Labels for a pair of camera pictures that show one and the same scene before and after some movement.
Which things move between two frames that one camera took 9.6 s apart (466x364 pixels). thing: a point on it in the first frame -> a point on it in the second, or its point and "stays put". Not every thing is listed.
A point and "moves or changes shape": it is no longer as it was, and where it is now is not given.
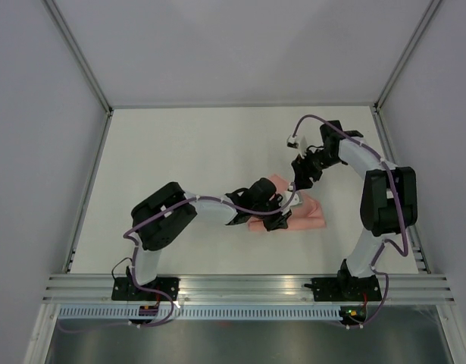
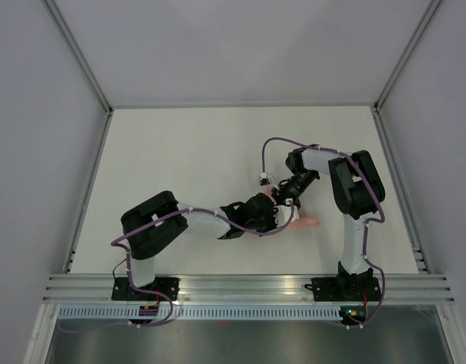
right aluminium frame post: [426, 17] stays put
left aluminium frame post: [62, 26] stays put
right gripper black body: [320, 160] -> [295, 187]
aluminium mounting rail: [417, 287] stays put
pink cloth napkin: [304, 214] moves or changes shape
